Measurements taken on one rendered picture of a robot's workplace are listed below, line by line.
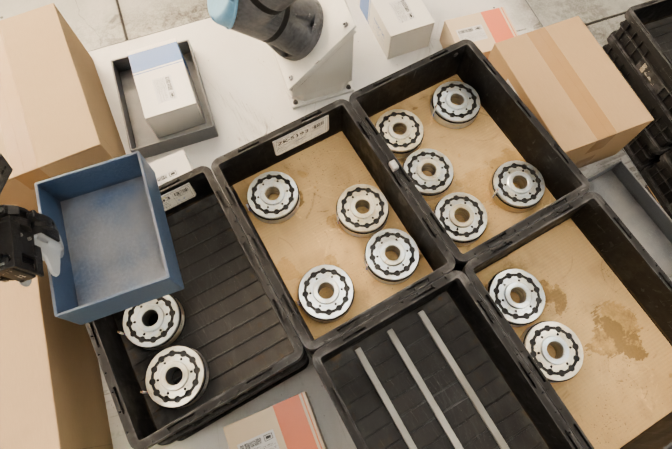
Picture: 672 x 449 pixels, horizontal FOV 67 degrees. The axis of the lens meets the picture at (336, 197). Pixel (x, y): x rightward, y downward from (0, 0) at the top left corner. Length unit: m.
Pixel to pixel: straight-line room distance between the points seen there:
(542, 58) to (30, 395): 1.19
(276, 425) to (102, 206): 0.50
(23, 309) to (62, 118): 0.38
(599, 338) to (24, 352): 1.01
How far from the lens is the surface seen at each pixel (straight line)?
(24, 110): 1.23
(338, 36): 1.15
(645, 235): 1.34
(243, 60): 1.40
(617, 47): 1.90
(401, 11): 1.37
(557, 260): 1.08
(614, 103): 1.26
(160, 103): 1.26
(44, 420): 1.01
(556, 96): 1.21
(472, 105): 1.15
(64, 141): 1.15
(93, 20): 2.63
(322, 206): 1.03
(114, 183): 0.86
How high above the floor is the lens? 1.79
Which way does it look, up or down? 67 degrees down
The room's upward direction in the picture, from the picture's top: straight up
